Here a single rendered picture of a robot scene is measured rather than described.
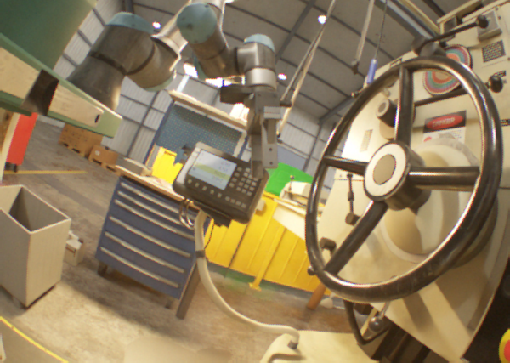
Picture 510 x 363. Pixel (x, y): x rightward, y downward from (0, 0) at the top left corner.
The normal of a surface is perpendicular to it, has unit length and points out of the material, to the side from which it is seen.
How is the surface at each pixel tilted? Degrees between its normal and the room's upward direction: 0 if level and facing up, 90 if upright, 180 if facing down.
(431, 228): 112
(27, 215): 90
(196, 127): 90
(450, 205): 97
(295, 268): 90
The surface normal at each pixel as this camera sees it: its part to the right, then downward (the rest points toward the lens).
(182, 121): 0.13, -0.03
